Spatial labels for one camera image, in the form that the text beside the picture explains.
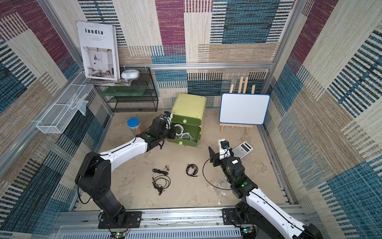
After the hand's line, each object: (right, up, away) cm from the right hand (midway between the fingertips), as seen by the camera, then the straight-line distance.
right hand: (216, 144), depth 78 cm
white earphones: (-19, +8, +11) cm, 24 cm away
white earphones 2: (-17, +3, +17) cm, 24 cm away
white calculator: (+19, -6, +18) cm, 28 cm away
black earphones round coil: (-11, -17, +11) cm, 23 cm away
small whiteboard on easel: (+19, +19, +16) cm, 31 cm away
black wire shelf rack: (-47, +27, +41) cm, 68 cm away
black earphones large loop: (-30, -23, +8) cm, 39 cm away
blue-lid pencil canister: (-47, +11, +10) cm, 49 cm away
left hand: (-23, +9, +12) cm, 27 cm away
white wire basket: (-77, +13, -6) cm, 78 cm away
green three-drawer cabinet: (-15, +18, +12) cm, 27 cm away
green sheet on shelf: (-55, +31, +19) cm, 66 cm away
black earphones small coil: (-29, -17, +10) cm, 35 cm away
